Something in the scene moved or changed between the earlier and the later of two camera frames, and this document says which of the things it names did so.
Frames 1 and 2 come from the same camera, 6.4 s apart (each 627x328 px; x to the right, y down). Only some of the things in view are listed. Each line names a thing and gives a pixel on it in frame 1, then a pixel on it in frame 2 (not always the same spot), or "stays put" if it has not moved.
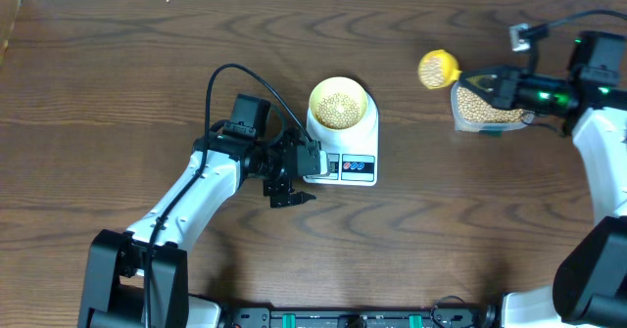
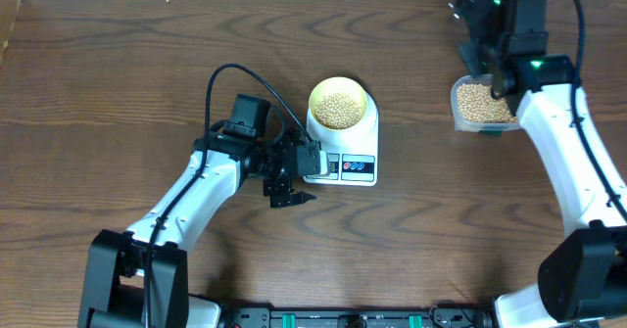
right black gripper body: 531,92 → 479,58
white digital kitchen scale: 353,153 stays put
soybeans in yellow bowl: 338,111 stays put
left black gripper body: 270,165 stays put
